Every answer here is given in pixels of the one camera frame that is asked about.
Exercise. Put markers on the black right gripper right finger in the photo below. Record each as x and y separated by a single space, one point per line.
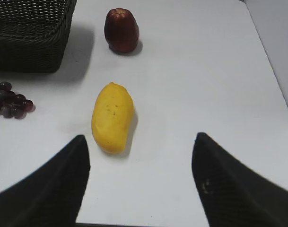
233 195

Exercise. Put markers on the black wicker basket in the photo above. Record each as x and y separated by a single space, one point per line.
34 34

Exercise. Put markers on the purple grape bunch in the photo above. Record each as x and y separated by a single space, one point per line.
13 105

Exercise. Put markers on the yellow mango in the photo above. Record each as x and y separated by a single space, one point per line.
111 119

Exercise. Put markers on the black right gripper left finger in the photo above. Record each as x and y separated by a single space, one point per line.
52 195

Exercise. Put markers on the dark red wax apple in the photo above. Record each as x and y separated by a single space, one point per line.
121 30

